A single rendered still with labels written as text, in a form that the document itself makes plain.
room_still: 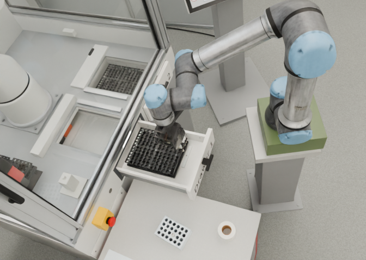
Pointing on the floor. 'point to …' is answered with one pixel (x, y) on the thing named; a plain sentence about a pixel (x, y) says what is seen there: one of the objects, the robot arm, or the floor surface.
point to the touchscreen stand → (232, 70)
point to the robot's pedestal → (273, 173)
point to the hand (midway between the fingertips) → (177, 140)
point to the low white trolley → (208, 254)
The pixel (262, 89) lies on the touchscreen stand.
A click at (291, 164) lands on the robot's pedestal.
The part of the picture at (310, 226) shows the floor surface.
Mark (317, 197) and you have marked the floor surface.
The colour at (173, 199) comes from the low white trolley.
